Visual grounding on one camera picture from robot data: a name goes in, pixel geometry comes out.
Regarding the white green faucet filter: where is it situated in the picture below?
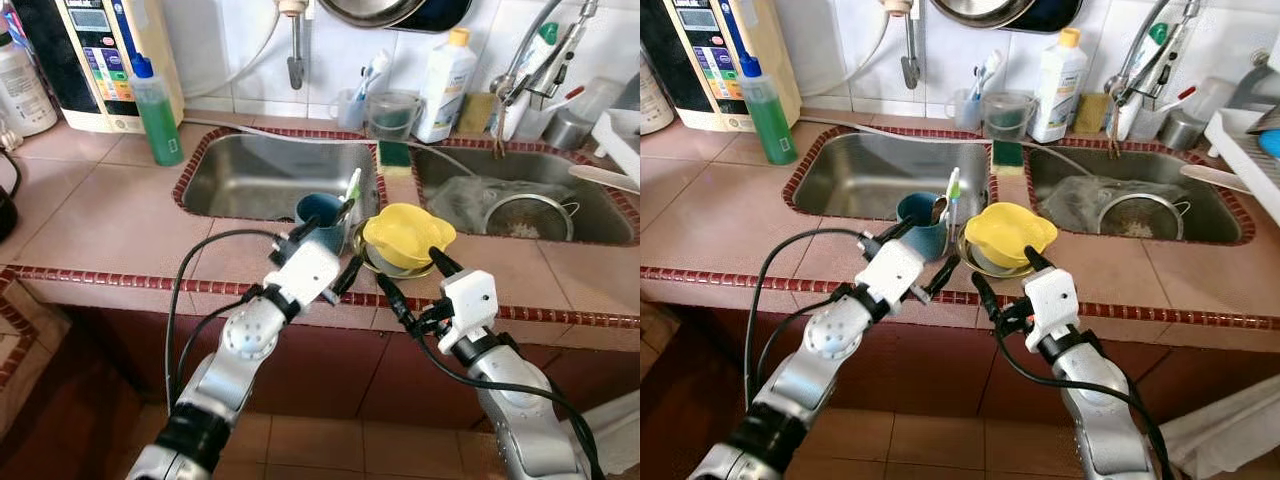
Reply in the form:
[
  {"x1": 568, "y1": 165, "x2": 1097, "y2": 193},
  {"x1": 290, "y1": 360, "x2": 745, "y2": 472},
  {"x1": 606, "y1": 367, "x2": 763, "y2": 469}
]
[
  {"x1": 500, "y1": 22, "x2": 561, "y2": 141},
  {"x1": 1115, "y1": 22, "x2": 1171, "y2": 141}
]

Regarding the dark teal mug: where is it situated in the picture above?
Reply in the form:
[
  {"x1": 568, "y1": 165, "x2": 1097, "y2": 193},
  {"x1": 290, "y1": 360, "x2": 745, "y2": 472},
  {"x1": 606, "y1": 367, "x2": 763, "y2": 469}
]
[
  {"x1": 895, "y1": 192, "x2": 951, "y2": 261},
  {"x1": 295, "y1": 193, "x2": 356, "y2": 256}
]

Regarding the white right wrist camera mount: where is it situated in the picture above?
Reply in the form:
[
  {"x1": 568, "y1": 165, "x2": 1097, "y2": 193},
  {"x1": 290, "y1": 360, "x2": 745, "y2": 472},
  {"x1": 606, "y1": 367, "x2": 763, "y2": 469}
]
[
  {"x1": 437, "y1": 268, "x2": 498, "y2": 351},
  {"x1": 1022, "y1": 265, "x2": 1081, "y2": 346}
]

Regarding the steel hanging pan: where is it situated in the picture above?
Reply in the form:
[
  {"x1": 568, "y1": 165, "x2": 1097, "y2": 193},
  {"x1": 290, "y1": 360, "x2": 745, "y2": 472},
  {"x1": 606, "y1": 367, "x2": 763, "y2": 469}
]
[
  {"x1": 930, "y1": 0, "x2": 1041, "y2": 28},
  {"x1": 318, "y1": 0, "x2": 426, "y2": 28}
]

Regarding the clear plastic bag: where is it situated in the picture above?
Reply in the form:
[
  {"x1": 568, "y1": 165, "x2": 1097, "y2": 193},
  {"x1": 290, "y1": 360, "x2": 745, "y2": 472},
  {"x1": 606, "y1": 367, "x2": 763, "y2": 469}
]
[
  {"x1": 425, "y1": 175, "x2": 546, "y2": 236},
  {"x1": 1040, "y1": 175, "x2": 1151, "y2": 236}
]

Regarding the yellow plastic bowl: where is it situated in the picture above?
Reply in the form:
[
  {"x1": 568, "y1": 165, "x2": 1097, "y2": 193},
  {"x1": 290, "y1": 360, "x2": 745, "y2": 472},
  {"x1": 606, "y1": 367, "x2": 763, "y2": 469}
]
[
  {"x1": 362, "y1": 203, "x2": 457, "y2": 271},
  {"x1": 963, "y1": 202, "x2": 1059, "y2": 269}
]

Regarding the stainless steel sink basin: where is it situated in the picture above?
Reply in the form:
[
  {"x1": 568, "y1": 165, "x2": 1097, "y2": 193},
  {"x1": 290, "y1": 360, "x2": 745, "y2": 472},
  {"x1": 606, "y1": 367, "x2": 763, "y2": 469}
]
[
  {"x1": 182, "y1": 135, "x2": 379, "y2": 223},
  {"x1": 1025, "y1": 145, "x2": 1251, "y2": 244},
  {"x1": 793, "y1": 135, "x2": 991, "y2": 223},
  {"x1": 412, "y1": 145, "x2": 639, "y2": 246}
]

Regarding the stainless steel bowl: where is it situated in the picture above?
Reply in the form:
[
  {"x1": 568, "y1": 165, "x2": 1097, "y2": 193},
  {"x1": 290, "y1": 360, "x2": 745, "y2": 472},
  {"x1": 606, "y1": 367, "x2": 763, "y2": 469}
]
[
  {"x1": 352, "y1": 225, "x2": 441, "y2": 281},
  {"x1": 955, "y1": 235, "x2": 1031, "y2": 279}
]

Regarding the black hanging pan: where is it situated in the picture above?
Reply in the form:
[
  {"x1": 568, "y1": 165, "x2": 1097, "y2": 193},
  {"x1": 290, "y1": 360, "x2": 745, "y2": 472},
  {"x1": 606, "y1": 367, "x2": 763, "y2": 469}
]
[
  {"x1": 400, "y1": 0, "x2": 473, "y2": 34},
  {"x1": 1010, "y1": 0, "x2": 1084, "y2": 34}
]

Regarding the steel mesh strainer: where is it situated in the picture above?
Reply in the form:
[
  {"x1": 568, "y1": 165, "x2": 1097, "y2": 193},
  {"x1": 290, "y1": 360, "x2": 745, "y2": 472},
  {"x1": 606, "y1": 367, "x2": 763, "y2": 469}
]
[
  {"x1": 485, "y1": 193, "x2": 581, "y2": 241},
  {"x1": 1097, "y1": 193, "x2": 1193, "y2": 241}
]

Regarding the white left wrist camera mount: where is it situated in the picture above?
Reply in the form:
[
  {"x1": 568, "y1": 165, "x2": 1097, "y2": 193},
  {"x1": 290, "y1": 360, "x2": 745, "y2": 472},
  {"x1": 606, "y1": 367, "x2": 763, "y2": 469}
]
[
  {"x1": 858, "y1": 238, "x2": 928, "y2": 306},
  {"x1": 265, "y1": 238, "x2": 341, "y2": 306}
]

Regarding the chrome sink faucet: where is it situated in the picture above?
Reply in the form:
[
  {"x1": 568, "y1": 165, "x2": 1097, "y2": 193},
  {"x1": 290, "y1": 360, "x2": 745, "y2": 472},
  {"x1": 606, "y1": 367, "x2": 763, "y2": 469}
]
[
  {"x1": 488, "y1": 0, "x2": 601, "y2": 156},
  {"x1": 1103, "y1": 0, "x2": 1201, "y2": 156}
]

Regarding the steel cup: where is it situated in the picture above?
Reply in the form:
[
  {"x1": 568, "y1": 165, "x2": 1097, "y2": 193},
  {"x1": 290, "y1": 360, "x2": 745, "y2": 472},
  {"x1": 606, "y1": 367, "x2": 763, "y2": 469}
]
[
  {"x1": 1160, "y1": 108, "x2": 1209, "y2": 151},
  {"x1": 545, "y1": 105, "x2": 596, "y2": 151}
]

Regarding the white blue toothbrush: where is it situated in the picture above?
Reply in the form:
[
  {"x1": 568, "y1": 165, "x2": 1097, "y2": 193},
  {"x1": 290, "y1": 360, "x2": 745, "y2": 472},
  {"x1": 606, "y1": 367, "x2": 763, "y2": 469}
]
[
  {"x1": 355, "y1": 50, "x2": 393, "y2": 101},
  {"x1": 970, "y1": 50, "x2": 1006, "y2": 101}
]

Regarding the white plastic jar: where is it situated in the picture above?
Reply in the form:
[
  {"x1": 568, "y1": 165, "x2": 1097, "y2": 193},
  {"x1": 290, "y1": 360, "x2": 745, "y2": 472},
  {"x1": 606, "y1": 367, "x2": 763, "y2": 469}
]
[
  {"x1": 0, "y1": 30, "x2": 59, "y2": 138},
  {"x1": 640, "y1": 60, "x2": 676, "y2": 136}
]

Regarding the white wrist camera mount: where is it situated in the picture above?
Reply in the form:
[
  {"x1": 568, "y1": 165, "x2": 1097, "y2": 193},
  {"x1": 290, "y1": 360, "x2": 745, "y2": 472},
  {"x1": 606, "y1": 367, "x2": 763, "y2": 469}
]
[
  {"x1": 858, "y1": 238, "x2": 928, "y2": 306},
  {"x1": 265, "y1": 238, "x2": 341, "y2": 306},
  {"x1": 437, "y1": 268, "x2": 498, "y2": 351},
  {"x1": 1022, "y1": 265, "x2": 1081, "y2": 346}
]

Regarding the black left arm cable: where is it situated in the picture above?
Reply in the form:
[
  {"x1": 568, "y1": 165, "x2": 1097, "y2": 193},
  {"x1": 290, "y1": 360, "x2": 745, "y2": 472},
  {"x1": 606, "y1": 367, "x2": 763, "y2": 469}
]
[
  {"x1": 163, "y1": 228, "x2": 291, "y2": 411},
  {"x1": 743, "y1": 228, "x2": 871, "y2": 401}
]

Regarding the green dish soap bottle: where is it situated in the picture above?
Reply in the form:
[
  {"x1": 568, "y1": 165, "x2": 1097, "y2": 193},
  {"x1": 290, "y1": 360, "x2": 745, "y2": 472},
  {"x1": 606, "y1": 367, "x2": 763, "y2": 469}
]
[
  {"x1": 128, "y1": 55, "x2": 186, "y2": 168},
  {"x1": 738, "y1": 55, "x2": 799, "y2": 166}
]

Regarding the wooden spoon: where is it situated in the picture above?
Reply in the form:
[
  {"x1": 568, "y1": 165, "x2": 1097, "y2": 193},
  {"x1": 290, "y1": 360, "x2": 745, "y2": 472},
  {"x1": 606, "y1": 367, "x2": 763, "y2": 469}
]
[
  {"x1": 570, "y1": 163, "x2": 641, "y2": 196},
  {"x1": 1180, "y1": 163, "x2": 1251, "y2": 196}
]

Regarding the clear measuring cup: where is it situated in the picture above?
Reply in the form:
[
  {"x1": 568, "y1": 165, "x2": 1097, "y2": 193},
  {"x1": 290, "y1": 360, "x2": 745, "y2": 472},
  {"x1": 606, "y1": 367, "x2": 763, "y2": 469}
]
[
  {"x1": 980, "y1": 90, "x2": 1038, "y2": 141},
  {"x1": 365, "y1": 90, "x2": 424, "y2": 141}
]

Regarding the beige water ionizer appliance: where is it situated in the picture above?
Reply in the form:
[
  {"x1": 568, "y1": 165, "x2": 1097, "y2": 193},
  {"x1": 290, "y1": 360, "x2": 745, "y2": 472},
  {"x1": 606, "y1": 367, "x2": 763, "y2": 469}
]
[
  {"x1": 10, "y1": 0, "x2": 186, "y2": 134},
  {"x1": 640, "y1": 0, "x2": 801, "y2": 133}
]

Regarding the clear toothbrush cup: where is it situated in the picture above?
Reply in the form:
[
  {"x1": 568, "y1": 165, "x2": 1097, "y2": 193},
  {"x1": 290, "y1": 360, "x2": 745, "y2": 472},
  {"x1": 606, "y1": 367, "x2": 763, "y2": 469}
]
[
  {"x1": 330, "y1": 88, "x2": 371, "y2": 131},
  {"x1": 945, "y1": 88, "x2": 986, "y2": 131}
]

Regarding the white yellow-capped detergent bottle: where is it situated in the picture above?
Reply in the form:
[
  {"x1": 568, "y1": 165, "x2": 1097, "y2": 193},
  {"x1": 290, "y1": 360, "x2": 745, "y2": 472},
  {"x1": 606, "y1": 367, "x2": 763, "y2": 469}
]
[
  {"x1": 1030, "y1": 28, "x2": 1089, "y2": 144},
  {"x1": 415, "y1": 27, "x2": 479, "y2": 144}
]

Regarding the white dish rack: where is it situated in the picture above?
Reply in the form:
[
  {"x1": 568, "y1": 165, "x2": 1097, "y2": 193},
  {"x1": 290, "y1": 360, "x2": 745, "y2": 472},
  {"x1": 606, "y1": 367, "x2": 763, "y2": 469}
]
[
  {"x1": 592, "y1": 108, "x2": 641, "y2": 186},
  {"x1": 1205, "y1": 45, "x2": 1280, "y2": 226}
]

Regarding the black kettle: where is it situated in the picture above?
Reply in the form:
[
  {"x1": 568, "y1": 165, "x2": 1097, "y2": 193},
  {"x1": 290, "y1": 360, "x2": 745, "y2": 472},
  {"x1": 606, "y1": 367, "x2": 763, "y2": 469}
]
[{"x1": 0, "y1": 150, "x2": 23, "y2": 241}]

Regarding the white water hose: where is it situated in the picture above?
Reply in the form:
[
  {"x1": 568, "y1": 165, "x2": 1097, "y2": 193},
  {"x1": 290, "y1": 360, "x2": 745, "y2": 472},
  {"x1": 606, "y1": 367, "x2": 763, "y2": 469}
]
[
  {"x1": 185, "y1": 10, "x2": 291, "y2": 101},
  {"x1": 800, "y1": 10, "x2": 896, "y2": 101}
]

